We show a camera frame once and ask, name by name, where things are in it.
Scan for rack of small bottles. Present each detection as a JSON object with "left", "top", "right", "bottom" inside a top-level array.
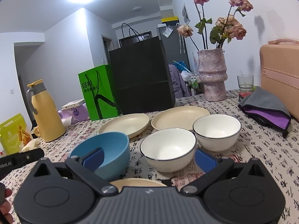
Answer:
[{"left": 186, "top": 73, "right": 201, "bottom": 90}]

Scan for dried pink roses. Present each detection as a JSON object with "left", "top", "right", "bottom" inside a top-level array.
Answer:
[{"left": 177, "top": 0, "right": 254, "bottom": 50}]

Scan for red black small box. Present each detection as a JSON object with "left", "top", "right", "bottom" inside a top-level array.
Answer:
[{"left": 238, "top": 91, "right": 254, "bottom": 103}]

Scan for blue bowl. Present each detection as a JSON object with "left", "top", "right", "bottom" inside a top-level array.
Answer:
[{"left": 69, "top": 132, "right": 130, "bottom": 182}]

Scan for pink ceramic vase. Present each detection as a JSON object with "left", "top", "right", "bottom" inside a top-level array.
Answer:
[{"left": 197, "top": 49, "right": 228, "bottom": 102}]

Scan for yellow thermos jug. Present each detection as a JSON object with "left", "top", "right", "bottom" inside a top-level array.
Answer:
[{"left": 26, "top": 79, "right": 66, "bottom": 143}]

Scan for person's left hand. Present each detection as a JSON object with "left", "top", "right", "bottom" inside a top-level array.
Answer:
[{"left": 0, "top": 188, "right": 13, "bottom": 224}]

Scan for flat white box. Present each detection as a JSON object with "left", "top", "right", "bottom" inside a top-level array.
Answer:
[{"left": 62, "top": 99, "right": 86, "bottom": 110}]

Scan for grey interior door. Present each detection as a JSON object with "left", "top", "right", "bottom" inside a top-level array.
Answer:
[{"left": 101, "top": 35, "right": 114, "bottom": 66}]

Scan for lime green snack box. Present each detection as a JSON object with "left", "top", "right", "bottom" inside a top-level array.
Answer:
[{"left": 0, "top": 113, "right": 33, "bottom": 155}]

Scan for clear drinking glass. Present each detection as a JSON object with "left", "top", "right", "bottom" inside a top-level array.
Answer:
[{"left": 237, "top": 75, "right": 254, "bottom": 92}]

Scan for white bowl with black rim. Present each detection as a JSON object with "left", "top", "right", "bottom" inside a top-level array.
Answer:
[
  {"left": 140, "top": 128, "right": 197, "bottom": 172},
  {"left": 193, "top": 114, "right": 242, "bottom": 152}
]

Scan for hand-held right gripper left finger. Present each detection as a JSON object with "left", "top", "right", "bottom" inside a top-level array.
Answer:
[{"left": 34, "top": 147, "right": 118, "bottom": 195}]

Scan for black paper bag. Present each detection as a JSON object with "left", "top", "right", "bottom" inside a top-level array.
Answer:
[{"left": 109, "top": 23, "right": 176, "bottom": 115}]

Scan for white rubber gloves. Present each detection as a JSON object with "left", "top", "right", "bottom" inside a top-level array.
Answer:
[{"left": 21, "top": 138, "right": 42, "bottom": 152}]

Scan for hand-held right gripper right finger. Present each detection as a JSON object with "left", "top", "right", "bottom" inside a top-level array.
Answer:
[{"left": 181, "top": 148, "right": 265, "bottom": 195}]

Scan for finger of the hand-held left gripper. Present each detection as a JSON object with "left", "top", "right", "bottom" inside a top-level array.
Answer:
[{"left": 13, "top": 148, "right": 45, "bottom": 168}]

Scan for green paper bag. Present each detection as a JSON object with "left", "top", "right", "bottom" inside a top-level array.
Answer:
[{"left": 78, "top": 64, "right": 122, "bottom": 122}]

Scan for dark entrance door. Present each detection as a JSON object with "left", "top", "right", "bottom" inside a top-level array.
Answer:
[{"left": 119, "top": 31, "right": 152, "bottom": 47}]

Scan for tan leather case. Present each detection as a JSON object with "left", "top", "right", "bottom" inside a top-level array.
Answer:
[{"left": 260, "top": 39, "right": 299, "bottom": 122}]

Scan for cream round plate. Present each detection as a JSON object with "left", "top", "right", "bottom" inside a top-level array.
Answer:
[
  {"left": 151, "top": 106, "right": 211, "bottom": 131},
  {"left": 109, "top": 178, "right": 169, "bottom": 187},
  {"left": 98, "top": 113, "right": 150, "bottom": 139}
]

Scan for calligraphy printed tablecloth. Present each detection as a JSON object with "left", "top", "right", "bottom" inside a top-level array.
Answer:
[{"left": 0, "top": 89, "right": 299, "bottom": 224}]

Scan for purple grey pouch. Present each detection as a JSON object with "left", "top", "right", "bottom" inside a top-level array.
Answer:
[{"left": 238, "top": 86, "right": 291, "bottom": 139}]

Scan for purple clothing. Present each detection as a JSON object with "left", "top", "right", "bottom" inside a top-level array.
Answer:
[{"left": 169, "top": 64, "right": 187, "bottom": 98}]

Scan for grey refrigerator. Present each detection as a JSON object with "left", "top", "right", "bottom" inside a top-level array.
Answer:
[{"left": 156, "top": 24, "right": 191, "bottom": 70}]

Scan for purple tissue pack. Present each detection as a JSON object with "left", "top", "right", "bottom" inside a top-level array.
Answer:
[{"left": 58, "top": 105, "right": 90, "bottom": 125}]

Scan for yellow black box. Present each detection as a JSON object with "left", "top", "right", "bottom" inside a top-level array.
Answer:
[{"left": 162, "top": 16, "right": 179, "bottom": 25}]

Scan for wall picture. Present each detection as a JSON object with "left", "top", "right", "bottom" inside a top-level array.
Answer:
[{"left": 182, "top": 3, "right": 191, "bottom": 24}]

